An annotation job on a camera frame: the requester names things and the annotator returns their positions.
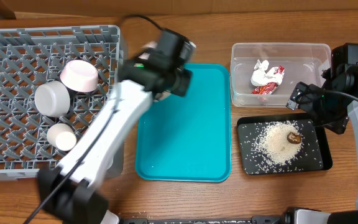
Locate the black tray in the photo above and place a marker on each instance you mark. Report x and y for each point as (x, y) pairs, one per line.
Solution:
(247, 161)

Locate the small pink bowl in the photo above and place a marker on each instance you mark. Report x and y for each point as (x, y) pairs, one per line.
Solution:
(79, 75)

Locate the clear plastic bin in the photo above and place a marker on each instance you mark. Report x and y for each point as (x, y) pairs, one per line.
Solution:
(303, 62)

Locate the large pink plate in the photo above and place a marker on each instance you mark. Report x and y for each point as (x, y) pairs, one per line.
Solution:
(152, 45)

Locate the brown food piece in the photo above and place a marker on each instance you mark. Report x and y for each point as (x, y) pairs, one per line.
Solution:
(294, 138)

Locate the white paper cup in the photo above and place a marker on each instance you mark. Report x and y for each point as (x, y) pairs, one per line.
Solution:
(61, 136)

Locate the red snack wrapper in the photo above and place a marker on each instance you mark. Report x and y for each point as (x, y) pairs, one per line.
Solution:
(271, 87)

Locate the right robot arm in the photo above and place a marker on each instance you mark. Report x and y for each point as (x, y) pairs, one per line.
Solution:
(332, 106)

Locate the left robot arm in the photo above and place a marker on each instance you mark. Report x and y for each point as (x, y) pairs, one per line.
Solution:
(69, 191)

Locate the pile of white rice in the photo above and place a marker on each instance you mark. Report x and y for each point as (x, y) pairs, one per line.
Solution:
(278, 143)

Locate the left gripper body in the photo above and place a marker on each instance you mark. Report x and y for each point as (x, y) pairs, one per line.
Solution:
(183, 86)

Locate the grey dishwasher rack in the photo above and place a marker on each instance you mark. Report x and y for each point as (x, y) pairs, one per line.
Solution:
(30, 57)

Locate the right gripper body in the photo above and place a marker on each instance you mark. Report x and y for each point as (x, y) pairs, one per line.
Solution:
(331, 120)

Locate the white napkin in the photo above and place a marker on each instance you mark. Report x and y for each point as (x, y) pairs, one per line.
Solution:
(262, 77)

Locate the teal serving tray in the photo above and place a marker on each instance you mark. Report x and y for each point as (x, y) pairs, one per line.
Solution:
(189, 138)

